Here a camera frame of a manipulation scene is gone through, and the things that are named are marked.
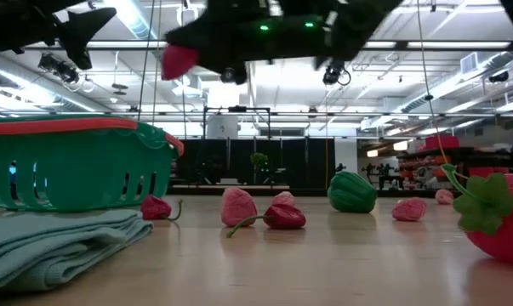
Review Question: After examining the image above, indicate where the hanging yellow and black cable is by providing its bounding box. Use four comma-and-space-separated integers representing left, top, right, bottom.
415, 0, 453, 167

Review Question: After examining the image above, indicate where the storage shelf with red bins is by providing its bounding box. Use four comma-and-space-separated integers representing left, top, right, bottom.
396, 134, 513, 192

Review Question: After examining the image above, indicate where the thin black overhead rail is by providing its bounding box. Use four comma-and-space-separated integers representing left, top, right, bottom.
0, 110, 513, 118

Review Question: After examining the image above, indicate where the black metal rig frame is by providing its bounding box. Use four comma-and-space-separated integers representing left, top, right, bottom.
24, 38, 513, 52

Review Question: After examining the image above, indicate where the small green potted plant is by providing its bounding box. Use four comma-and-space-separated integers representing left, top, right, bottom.
249, 152, 270, 184

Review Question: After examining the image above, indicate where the white hanging ring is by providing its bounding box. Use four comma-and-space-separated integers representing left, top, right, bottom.
175, 3, 197, 27

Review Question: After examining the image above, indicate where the white box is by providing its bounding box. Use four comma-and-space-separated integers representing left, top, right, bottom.
206, 115, 240, 140

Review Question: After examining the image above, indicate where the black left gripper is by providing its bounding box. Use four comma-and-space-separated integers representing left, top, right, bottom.
24, 0, 118, 71

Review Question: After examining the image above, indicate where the red storage bin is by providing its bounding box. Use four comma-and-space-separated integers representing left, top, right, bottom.
424, 135, 461, 150

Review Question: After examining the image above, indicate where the black partition screen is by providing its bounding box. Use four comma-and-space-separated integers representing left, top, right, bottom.
170, 138, 337, 191

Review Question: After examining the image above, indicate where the dark red toy chili pepper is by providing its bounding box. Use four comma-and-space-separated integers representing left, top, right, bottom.
225, 203, 307, 239
140, 194, 184, 223

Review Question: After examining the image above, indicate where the green basket with orange rim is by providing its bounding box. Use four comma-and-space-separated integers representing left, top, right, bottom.
0, 113, 185, 213

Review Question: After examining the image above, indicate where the red toy fruit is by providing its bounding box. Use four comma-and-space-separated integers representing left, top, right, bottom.
161, 44, 200, 82

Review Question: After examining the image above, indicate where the folded teal cloth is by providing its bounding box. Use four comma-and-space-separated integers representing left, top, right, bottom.
0, 208, 154, 298

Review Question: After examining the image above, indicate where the black stand frame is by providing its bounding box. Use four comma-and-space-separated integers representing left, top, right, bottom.
202, 105, 272, 188

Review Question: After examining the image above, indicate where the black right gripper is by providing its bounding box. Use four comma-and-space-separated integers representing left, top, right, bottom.
165, 0, 342, 71

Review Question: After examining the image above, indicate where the green toy bell pepper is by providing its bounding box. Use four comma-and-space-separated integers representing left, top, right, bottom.
327, 170, 378, 214

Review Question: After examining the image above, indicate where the pink toy raspberry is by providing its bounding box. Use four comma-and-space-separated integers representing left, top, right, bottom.
271, 190, 296, 208
434, 189, 455, 206
220, 187, 259, 228
391, 196, 428, 223

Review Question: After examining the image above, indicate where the large red toy strawberry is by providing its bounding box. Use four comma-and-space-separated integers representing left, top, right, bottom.
441, 163, 513, 268

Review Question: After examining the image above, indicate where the thin hanging rope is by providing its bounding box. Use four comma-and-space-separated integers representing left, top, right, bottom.
180, 80, 188, 139
151, 0, 162, 125
136, 0, 156, 122

